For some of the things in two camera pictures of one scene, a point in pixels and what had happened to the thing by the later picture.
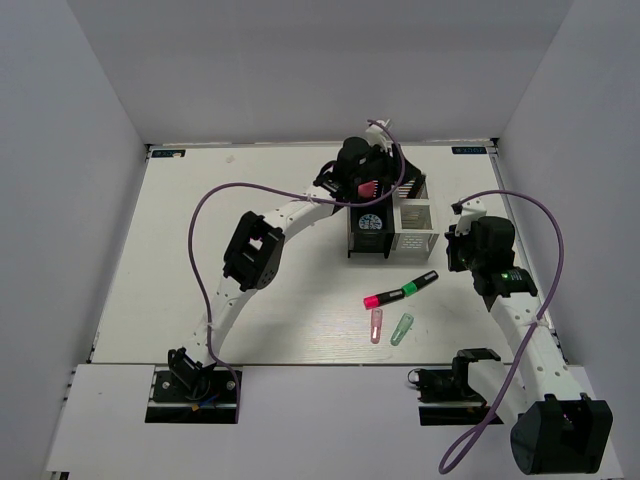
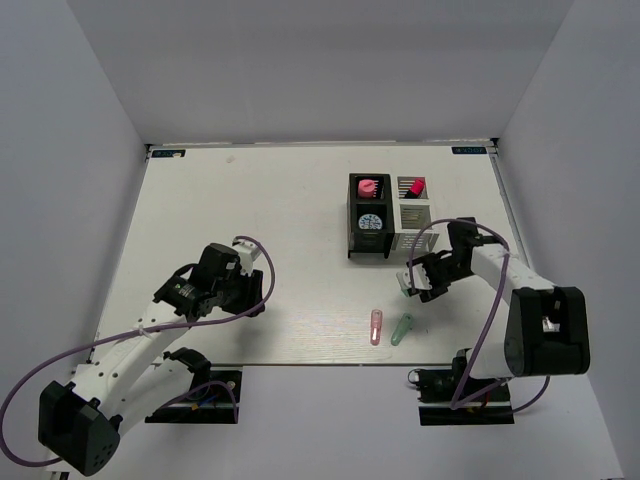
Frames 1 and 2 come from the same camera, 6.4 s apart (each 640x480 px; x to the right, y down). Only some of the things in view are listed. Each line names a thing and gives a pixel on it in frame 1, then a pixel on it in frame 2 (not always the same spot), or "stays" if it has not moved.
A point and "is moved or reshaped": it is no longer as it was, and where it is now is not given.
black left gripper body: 379,167 → 236,294
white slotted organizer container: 415,239 stays
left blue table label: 167,153 stays
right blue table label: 469,149 stays
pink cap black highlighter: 374,301 is moved or reshaped
